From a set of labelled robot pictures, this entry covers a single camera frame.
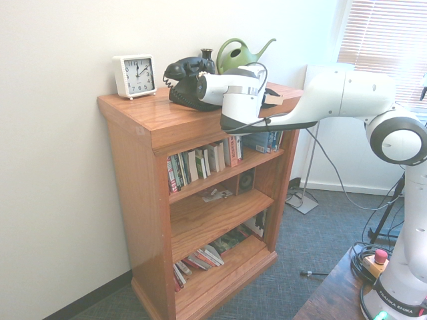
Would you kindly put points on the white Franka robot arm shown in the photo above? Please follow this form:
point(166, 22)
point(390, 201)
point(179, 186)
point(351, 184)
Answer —
point(333, 96)

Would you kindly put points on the white spine book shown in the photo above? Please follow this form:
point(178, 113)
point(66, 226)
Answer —
point(217, 156)
point(193, 166)

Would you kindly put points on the orange spine book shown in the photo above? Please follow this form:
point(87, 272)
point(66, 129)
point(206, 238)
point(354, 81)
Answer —
point(235, 151)

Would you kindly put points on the green spine book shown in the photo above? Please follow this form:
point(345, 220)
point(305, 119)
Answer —
point(183, 170)

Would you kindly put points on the small paper cards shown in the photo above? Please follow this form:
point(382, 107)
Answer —
point(213, 195)

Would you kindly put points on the small wooden speaker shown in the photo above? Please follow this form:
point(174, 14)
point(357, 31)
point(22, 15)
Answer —
point(247, 181)

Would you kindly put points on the red spine book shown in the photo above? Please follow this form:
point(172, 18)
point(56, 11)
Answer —
point(171, 175)

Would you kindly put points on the thick dark blue book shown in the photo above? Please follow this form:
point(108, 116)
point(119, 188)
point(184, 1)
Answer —
point(255, 141)

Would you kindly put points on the blue book white lettering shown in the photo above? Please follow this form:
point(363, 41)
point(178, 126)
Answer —
point(275, 141)

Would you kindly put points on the black rotary telephone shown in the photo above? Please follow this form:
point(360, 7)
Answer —
point(166, 81)
point(187, 90)

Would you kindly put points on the white book with figures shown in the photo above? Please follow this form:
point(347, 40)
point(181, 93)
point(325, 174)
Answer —
point(257, 225)

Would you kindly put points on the dark green magazine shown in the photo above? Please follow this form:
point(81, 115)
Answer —
point(230, 241)

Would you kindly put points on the wooden bookshelf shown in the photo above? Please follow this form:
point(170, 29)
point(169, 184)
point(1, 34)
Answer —
point(140, 200)

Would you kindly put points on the green plastic watering can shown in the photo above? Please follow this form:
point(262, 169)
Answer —
point(227, 65)

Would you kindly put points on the thin red book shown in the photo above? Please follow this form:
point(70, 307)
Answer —
point(198, 260)

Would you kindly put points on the gray floor lamp stand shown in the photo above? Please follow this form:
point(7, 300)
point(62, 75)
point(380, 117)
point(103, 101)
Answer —
point(305, 205)

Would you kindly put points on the black glossy vase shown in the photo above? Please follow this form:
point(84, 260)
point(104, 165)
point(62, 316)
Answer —
point(207, 55)

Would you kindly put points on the white square alarm clock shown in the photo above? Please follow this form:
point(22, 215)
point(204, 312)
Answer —
point(136, 76)

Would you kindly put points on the gray cover book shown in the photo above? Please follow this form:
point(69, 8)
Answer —
point(180, 275)

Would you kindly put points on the black pen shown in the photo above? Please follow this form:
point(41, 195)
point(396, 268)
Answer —
point(305, 273)

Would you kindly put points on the dark wooden table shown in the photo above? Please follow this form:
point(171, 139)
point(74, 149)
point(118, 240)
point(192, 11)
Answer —
point(333, 290)

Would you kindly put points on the black tripod stand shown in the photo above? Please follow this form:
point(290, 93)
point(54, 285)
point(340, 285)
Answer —
point(386, 213)

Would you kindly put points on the red emergency stop button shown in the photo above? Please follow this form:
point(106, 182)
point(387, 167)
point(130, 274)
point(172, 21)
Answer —
point(380, 256)

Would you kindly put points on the window blind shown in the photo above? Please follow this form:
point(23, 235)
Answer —
point(383, 33)

